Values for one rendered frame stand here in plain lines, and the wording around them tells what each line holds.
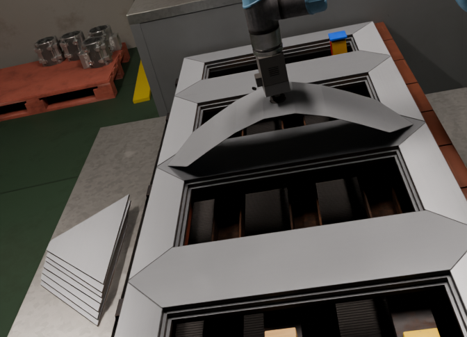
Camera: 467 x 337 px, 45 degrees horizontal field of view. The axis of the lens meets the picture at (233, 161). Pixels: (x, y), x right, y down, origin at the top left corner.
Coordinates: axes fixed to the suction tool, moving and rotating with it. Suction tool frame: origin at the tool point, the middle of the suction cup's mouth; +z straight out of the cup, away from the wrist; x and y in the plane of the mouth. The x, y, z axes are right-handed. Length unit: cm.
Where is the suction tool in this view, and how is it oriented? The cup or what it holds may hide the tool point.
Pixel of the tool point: (279, 103)
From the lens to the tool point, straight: 149.3
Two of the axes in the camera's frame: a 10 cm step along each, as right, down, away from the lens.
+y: 1.1, 5.2, -8.5
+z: 2.2, 8.2, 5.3
